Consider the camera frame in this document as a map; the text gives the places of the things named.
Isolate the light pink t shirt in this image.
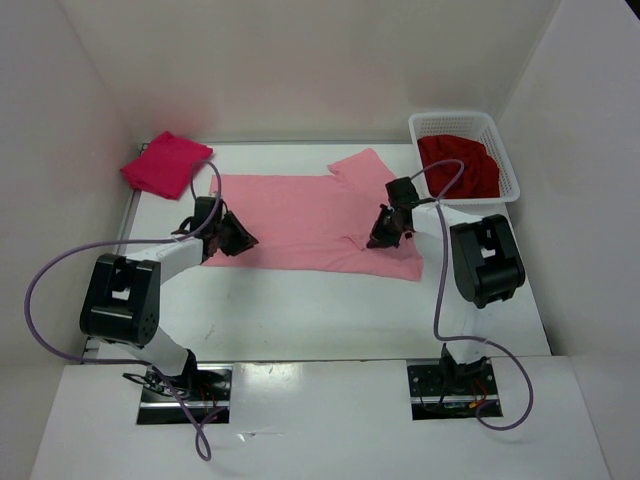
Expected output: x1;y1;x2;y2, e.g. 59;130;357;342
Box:
206;148;423;282

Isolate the magenta t shirt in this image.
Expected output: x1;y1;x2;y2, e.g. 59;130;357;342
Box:
120;131;214;200

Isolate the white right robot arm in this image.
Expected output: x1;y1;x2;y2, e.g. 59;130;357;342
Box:
367;203;525;389

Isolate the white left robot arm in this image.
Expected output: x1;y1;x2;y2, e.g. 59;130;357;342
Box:
79;210;259;397

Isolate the dark red t shirt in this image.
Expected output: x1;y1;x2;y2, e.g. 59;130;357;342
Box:
416;132;501;200

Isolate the white plastic basket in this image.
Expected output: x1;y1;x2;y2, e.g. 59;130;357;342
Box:
408;110;520;205

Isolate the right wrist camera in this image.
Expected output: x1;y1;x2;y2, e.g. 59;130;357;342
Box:
385;177;420;209

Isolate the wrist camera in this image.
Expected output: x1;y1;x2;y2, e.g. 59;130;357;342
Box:
385;177;420;209
190;196;225;235

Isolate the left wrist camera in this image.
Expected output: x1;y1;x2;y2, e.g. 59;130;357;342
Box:
190;196;225;235

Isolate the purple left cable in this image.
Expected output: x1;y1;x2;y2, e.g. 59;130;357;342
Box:
24;159;224;462

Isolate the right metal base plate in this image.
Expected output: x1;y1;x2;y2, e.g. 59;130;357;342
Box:
407;360;503;421

